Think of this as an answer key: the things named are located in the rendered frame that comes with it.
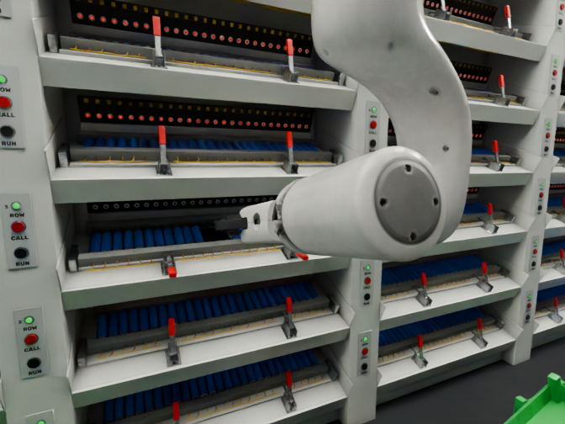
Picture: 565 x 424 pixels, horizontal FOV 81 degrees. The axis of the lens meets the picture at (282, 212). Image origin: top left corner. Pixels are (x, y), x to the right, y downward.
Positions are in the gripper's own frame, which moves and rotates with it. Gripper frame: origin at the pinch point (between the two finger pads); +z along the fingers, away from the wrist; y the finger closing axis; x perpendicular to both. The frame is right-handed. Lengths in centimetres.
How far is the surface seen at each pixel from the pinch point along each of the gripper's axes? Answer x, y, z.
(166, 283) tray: -9.9, -13.1, 19.9
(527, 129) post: 24, 100, 15
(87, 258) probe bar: -3.6, -26.4, 22.4
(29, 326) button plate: -13.9, -35.1, 20.0
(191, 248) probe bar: -3.6, -7.5, 22.4
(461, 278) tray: -22, 79, 29
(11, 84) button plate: 24.3, -33.9, 11.9
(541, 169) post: 11, 104, 15
